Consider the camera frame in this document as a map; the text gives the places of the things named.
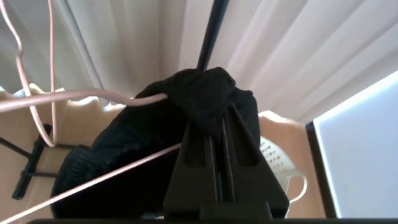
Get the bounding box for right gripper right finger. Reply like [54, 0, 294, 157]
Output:
[223, 102, 290, 218]

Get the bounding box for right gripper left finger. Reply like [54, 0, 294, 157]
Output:
[163, 123, 218, 218]

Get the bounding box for black shorts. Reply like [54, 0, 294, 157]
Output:
[50, 67, 261, 219]

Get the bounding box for white laundry basket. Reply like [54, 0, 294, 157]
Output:
[259, 136, 308, 218]

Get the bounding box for black clothes rack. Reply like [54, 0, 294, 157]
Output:
[0, 0, 230, 200]

